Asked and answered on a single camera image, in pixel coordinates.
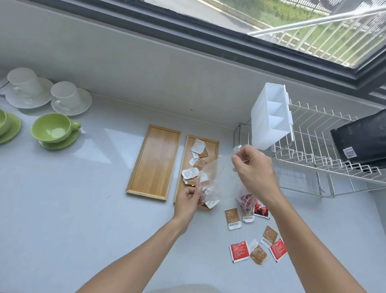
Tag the green saucer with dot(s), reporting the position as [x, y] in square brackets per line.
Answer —
[60, 145]
[12, 128]

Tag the person's left forearm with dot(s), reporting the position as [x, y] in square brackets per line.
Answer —
[135, 262]

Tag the red packets inside bag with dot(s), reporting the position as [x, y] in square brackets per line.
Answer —
[246, 200]

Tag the white saucer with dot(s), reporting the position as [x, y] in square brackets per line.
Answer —
[81, 104]
[28, 101]

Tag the red and black packet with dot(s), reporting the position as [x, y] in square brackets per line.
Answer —
[261, 210]

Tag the brown tea packet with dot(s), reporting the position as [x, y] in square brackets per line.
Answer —
[232, 219]
[248, 217]
[258, 255]
[269, 236]

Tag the clear plastic bag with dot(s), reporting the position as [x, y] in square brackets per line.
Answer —
[218, 175]

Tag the pile of tea packets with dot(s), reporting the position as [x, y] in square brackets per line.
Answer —
[197, 148]

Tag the person's right hand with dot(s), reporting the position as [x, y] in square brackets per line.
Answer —
[256, 175]

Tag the person's left hand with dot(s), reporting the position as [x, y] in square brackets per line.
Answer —
[184, 205]

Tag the dark window frame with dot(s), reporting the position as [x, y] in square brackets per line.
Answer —
[181, 33]

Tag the person's right forearm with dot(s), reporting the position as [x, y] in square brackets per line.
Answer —
[310, 250]

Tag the green cup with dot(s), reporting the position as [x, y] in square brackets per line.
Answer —
[2, 120]
[51, 128]

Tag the red tea packet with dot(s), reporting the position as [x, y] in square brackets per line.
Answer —
[278, 249]
[239, 252]

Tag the black bag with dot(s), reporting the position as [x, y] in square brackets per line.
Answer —
[365, 138]

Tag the empty wooden tray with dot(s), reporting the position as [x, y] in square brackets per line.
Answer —
[153, 163]

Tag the white metal railing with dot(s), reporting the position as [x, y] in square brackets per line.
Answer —
[301, 22]

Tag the white plastic cutlery holder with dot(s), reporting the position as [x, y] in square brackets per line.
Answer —
[265, 132]

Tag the person's left thumb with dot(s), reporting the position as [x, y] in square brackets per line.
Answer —
[195, 190]

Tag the person's right thumb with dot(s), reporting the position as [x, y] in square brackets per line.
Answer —
[236, 165]

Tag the white cup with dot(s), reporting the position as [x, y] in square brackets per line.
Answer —
[64, 93]
[23, 81]

